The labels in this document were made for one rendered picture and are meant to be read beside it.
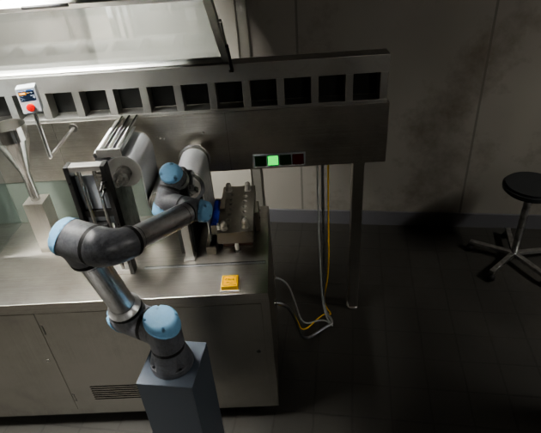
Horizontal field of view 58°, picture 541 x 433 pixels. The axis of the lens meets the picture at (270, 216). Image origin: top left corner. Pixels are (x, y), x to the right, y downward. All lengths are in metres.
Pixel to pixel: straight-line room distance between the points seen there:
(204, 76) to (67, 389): 1.64
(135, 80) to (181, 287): 0.92
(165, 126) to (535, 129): 2.50
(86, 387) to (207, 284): 0.89
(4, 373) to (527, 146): 3.43
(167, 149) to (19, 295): 0.91
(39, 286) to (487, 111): 2.89
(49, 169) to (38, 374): 0.98
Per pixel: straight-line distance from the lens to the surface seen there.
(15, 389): 2.83
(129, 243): 1.40
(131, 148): 2.15
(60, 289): 2.31
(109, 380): 2.60
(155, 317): 1.68
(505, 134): 3.75
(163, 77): 2.27
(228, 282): 2.06
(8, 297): 2.39
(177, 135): 2.35
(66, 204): 2.71
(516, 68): 3.58
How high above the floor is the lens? 2.28
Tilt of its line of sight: 34 degrees down
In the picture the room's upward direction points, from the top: 4 degrees counter-clockwise
